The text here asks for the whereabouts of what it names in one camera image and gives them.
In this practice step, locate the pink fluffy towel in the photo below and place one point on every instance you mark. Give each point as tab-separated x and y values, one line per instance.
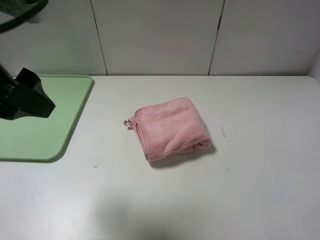
173	127

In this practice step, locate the green plastic tray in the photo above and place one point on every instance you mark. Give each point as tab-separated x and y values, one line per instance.
44	140

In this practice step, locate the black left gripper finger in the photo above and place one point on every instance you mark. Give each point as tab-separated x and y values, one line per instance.
28	97

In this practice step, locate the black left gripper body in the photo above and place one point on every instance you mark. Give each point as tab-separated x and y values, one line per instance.
7	85

